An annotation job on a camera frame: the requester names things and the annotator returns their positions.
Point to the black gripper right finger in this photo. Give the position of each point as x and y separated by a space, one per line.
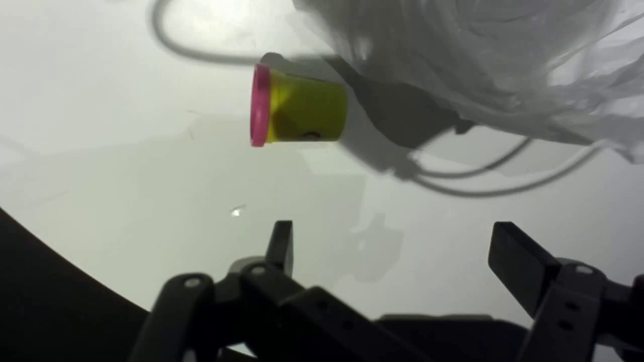
535 275

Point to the white clear plastic bowl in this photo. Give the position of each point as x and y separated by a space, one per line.
503 62

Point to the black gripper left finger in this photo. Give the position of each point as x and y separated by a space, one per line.
282 315

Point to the play-doh tub pink lid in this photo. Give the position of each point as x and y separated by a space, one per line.
303 108

